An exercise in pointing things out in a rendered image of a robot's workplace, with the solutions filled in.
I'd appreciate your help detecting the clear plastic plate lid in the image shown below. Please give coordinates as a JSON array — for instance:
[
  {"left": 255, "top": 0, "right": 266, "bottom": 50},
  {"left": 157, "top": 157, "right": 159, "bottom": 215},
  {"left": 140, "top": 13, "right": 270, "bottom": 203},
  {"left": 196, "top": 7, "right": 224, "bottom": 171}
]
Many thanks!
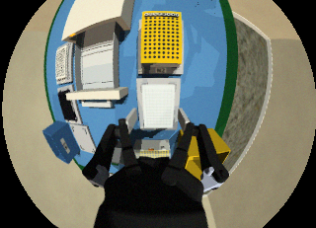
[{"left": 141, "top": 85, "right": 175, "bottom": 128}]

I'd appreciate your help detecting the grey box with green button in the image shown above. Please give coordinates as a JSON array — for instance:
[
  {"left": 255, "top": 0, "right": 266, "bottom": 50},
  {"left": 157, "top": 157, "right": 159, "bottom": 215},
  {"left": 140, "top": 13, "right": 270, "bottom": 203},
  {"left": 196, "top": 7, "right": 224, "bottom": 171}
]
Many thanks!
[{"left": 112, "top": 141, "right": 124, "bottom": 166}]

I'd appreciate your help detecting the yellow open-top bin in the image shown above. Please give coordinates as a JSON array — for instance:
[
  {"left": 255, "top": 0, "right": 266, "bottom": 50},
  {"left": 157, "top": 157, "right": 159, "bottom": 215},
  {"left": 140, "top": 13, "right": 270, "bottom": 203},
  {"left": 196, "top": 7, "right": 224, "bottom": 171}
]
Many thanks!
[{"left": 177, "top": 128, "right": 231, "bottom": 180}]

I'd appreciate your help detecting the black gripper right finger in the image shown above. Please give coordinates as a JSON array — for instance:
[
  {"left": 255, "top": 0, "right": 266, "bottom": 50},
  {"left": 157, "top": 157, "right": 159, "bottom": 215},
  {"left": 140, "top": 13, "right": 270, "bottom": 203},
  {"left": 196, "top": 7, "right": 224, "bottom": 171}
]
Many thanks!
[{"left": 161, "top": 108, "right": 229, "bottom": 191}]

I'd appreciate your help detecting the blue bench mat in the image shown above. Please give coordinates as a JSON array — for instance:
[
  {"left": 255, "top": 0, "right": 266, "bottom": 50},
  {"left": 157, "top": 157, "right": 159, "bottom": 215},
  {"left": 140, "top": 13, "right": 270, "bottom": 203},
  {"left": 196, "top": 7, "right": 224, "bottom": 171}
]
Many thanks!
[{"left": 46, "top": 0, "right": 227, "bottom": 159}]

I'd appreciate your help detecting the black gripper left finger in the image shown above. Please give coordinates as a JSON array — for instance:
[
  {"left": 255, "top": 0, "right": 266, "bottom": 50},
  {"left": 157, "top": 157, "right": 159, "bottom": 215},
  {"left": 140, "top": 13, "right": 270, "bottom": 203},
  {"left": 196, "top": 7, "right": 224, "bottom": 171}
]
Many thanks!
[{"left": 82, "top": 108, "right": 144, "bottom": 188}]

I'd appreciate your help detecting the black multi-well plate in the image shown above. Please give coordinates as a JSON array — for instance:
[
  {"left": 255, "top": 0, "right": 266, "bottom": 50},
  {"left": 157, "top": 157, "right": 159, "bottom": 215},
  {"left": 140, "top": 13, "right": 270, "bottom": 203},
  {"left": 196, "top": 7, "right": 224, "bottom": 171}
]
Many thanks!
[{"left": 58, "top": 90, "right": 77, "bottom": 121}]

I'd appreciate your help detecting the white assay plate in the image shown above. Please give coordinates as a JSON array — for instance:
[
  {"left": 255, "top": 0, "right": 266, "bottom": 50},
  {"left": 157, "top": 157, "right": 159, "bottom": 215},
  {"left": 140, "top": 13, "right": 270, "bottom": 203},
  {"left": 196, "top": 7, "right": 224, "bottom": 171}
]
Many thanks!
[{"left": 55, "top": 44, "right": 69, "bottom": 80}]

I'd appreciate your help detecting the blue open-top bin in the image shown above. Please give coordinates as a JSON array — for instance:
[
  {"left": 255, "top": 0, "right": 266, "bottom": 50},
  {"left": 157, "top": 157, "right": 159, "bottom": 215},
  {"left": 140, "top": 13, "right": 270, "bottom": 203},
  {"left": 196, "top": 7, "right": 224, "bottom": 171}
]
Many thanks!
[{"left": 42, "top": 121, "right": 80, "bottom": 165}]

